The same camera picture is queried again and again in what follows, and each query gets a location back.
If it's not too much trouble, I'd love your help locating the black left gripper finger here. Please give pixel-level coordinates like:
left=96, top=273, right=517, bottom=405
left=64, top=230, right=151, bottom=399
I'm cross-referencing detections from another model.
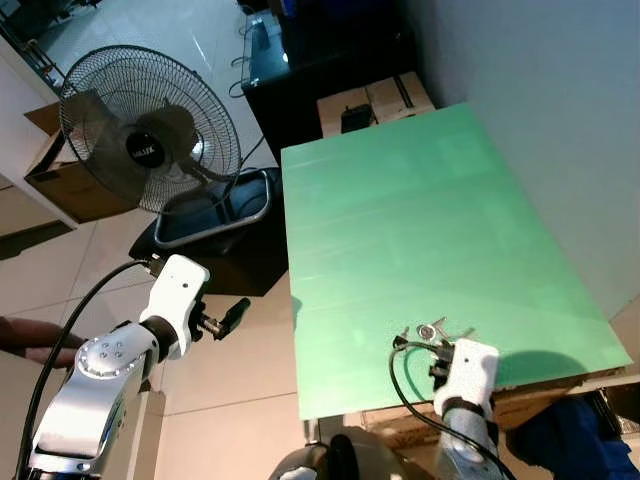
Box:
left=220, top=297, right=253, bottom=342

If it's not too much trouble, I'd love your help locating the silver keys bunch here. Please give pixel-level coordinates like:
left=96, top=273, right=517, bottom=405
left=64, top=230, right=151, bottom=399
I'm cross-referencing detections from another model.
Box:
left=398, top=317, right=477, bottom=348

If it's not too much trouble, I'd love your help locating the green board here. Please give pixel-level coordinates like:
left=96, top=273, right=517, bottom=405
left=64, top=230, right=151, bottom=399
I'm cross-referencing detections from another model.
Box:
left=279, top=101, right=634, bottom=422

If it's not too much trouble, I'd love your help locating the grey robot torso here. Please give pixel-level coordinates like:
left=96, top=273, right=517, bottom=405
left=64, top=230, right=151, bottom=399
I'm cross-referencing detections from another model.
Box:
left=268, top=430, right=405, bottom=480

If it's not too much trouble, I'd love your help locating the blue cloth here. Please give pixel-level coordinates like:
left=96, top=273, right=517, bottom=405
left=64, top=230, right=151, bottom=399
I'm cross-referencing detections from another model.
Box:
left=503, top=393, right=640, bottom=480

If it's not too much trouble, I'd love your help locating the brown cardboard box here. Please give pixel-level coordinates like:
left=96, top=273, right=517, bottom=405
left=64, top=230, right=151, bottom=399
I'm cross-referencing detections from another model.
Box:
left=24, top=100, right=143, bottom=224

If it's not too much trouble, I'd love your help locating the black electric fan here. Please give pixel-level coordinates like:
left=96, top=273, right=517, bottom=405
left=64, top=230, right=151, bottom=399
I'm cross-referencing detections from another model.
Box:
left=58, top=44, right=273, bottom=217

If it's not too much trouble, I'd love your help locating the small black device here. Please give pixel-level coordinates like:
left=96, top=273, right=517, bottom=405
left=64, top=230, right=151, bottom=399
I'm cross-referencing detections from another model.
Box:
left=340, top=103, right=377, bottom=134

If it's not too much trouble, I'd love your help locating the white shelf unit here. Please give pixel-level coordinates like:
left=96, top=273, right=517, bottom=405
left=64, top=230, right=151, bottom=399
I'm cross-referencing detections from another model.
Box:
left=0, top=34, right=83, bottom=237

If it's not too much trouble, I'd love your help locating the black cabinet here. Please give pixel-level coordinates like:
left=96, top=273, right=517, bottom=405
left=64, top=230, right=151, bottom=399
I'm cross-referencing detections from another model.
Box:
left=239, top=0, right=419, bottom=163

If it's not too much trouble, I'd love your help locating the small open cardboard box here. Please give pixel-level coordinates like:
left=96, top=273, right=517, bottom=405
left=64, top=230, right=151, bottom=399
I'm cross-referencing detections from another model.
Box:
left=317, top=71, right=437, bottom=140

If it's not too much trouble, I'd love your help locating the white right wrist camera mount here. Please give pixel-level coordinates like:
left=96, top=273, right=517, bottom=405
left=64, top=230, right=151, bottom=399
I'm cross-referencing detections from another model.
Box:
left=434, top=339, right=500, bottom=418

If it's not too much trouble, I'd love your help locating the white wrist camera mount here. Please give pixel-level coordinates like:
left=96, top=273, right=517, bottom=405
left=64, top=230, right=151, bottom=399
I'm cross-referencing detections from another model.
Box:
left=148, top=254, right=212, bottom=358
left=434, top=339, right=500, bottom=418

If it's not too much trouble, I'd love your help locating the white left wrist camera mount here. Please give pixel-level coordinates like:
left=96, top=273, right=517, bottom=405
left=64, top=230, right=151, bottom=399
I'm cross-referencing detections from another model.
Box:
left=148, top=254, right=212, bottom=358

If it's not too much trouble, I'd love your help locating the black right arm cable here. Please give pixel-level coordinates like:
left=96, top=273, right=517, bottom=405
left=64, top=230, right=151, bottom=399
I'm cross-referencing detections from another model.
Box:
left=389, top=338, right=513, bottom=479

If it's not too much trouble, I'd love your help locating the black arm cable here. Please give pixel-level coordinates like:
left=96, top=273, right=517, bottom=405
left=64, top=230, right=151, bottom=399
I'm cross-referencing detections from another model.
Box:
left=389, top=338, right=513, bottom=479
left=14, top=257, right=167, bottom=477

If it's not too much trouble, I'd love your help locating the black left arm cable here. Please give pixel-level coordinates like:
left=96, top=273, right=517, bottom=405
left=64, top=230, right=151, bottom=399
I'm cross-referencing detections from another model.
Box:
left=14, top=257, right=167, bottom=477

